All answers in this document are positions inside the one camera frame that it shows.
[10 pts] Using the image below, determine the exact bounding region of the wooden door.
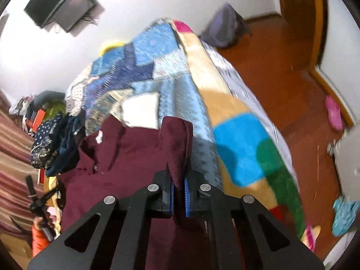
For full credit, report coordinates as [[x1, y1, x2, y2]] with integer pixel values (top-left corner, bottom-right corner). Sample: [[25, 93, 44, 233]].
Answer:
[[274, 0, 327, 74]]

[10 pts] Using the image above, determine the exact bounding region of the orange box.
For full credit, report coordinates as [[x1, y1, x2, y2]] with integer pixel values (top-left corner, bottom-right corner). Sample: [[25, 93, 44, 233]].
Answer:
[[32, 109, 47, 132]]

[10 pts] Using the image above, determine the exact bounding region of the black wall television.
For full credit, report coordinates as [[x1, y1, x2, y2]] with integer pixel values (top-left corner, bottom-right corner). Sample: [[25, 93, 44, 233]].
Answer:
[[24, 0, 91, 29]]

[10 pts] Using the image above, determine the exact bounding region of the teal patterned cloth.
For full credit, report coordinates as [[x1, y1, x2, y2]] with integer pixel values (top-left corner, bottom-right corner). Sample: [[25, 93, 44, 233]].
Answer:
[[332, 197, 360, 237]]

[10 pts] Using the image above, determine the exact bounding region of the grey backpack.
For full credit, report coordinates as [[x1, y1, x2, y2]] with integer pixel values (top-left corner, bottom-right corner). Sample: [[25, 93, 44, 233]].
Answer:
[[200, 2, 251, 49]]

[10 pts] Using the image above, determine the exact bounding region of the yellow round object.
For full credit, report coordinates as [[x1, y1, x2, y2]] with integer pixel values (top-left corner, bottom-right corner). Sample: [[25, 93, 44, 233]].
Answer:
[[99, 40, 125, 56]]

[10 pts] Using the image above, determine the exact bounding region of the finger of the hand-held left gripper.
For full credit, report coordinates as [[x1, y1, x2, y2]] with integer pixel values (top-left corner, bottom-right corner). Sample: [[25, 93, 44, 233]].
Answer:
[[27, 166, 175, 270], [184, 171, 326, 270]]

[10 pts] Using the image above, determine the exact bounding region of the colourful patchwork blanket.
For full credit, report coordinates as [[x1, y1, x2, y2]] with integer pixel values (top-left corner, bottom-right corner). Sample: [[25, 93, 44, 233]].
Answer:
[[65, 18, 321, 248]]

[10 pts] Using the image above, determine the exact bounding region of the striped brown curtain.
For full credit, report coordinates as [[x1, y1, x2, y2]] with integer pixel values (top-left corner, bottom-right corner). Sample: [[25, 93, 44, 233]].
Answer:
[[0, 90, 57, 259]]

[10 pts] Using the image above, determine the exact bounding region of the light grey object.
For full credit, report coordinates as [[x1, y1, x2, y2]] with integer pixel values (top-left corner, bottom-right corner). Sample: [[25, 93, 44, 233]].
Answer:
[[334, 124, 360, 201]]

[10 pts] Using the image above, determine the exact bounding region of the maroon button-up shirt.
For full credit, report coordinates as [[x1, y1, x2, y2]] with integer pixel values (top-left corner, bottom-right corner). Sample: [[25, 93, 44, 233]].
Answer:
[[58, 115, 246, 270]]

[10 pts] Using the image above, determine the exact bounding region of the navy blue folded garment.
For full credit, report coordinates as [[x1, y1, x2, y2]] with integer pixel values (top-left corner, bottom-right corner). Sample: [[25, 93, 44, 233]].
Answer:
[[45, 112, 86, 177]]

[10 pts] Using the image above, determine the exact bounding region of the small black wall monitor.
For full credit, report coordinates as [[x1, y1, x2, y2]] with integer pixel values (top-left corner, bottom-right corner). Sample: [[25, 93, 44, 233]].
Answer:
[[53, 0, 98, 33]]

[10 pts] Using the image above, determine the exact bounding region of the dark patterned folded garment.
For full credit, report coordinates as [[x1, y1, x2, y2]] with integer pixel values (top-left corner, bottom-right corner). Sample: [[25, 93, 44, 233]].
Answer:
[[30, 112, 64, 170]]

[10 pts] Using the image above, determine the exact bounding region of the green patterned cloth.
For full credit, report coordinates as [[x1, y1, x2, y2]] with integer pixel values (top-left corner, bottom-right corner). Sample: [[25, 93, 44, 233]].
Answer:
[[46, 101, 67, 116]]

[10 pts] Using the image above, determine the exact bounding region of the pile of clutter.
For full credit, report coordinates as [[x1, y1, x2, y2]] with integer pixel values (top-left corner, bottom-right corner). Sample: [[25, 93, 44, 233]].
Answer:
[[9, 96, 36, 131]]

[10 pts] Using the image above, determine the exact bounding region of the white flat sheet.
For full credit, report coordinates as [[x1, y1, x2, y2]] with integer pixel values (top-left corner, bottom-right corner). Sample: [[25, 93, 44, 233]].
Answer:
[[122, 92, 161, 130]]

